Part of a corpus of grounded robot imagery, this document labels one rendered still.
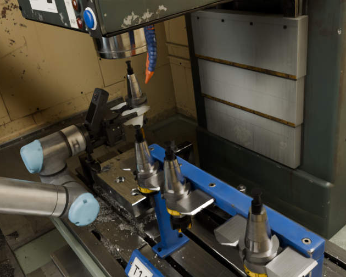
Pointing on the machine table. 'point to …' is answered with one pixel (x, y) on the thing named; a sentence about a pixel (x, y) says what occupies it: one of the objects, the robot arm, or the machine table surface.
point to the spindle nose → (121, 45)
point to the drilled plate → (120, 193)
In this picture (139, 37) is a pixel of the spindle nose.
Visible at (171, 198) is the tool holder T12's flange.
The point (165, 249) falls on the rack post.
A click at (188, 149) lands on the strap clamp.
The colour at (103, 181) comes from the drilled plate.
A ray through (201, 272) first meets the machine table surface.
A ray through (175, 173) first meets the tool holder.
